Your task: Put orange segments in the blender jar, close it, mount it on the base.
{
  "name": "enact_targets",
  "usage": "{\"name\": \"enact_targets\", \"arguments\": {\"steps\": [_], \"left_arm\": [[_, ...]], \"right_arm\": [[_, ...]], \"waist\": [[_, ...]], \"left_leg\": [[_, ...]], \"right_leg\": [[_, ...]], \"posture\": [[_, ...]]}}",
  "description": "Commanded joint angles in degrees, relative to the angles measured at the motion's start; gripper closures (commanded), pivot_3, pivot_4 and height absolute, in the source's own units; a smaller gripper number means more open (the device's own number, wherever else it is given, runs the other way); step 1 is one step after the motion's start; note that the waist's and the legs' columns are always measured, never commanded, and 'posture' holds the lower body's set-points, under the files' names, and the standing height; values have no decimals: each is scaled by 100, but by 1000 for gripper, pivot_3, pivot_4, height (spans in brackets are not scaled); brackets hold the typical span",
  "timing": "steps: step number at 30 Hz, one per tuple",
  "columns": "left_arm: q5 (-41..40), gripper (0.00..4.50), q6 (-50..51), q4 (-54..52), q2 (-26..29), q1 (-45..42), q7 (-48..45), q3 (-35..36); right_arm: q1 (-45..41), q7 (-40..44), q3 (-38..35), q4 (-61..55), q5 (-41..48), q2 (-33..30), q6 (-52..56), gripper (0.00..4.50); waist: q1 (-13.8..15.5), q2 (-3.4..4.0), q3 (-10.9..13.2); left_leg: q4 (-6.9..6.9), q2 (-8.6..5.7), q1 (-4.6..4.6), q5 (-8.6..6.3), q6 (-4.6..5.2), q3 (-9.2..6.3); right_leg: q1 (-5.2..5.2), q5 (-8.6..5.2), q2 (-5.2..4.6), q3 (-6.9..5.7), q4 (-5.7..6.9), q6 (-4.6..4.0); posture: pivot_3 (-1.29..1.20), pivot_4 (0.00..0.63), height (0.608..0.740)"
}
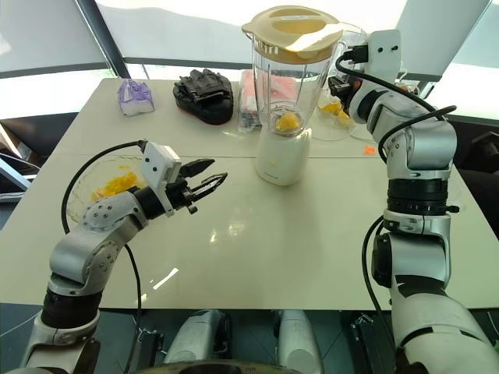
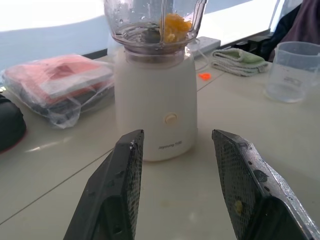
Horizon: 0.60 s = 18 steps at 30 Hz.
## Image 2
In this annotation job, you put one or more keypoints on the yellow orange fruit pulp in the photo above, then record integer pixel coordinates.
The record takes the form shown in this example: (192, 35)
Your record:
(176, 26)

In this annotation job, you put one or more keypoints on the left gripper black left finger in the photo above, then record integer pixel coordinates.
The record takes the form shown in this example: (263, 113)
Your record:
(112, 195)

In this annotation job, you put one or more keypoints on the clear plastic measuring cup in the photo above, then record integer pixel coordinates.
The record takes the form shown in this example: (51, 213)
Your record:
(290, 75)

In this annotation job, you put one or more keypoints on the white blender base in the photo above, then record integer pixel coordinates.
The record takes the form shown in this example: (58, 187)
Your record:
(155, 100)

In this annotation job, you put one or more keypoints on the pink cloths in plastic wrap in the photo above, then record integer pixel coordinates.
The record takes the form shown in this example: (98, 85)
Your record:
(62, 77)

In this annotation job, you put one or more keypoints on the dark purple fabric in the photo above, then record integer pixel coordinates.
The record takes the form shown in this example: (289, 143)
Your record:
(300, 27)

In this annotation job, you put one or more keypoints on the black fabric bag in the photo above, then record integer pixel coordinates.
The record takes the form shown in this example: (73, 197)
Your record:
(10, 125)

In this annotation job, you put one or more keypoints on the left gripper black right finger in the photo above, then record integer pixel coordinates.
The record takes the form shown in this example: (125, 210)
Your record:
(252, 190)

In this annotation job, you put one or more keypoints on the green and white folded towel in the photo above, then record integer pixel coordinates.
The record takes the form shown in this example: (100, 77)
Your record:
(237, 61)

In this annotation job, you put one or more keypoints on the black equipment beside table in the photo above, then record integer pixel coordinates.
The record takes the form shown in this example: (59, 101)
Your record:
(252, 42)

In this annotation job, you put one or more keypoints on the clear blender jar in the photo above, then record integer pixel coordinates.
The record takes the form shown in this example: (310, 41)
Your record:
(135, 27)

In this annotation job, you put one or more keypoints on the white power strip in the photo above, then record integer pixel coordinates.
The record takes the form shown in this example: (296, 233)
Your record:
(207, 43)

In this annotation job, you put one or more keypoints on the small orange plastic piece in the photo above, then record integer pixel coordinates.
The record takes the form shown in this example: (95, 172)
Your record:
(205, 76)

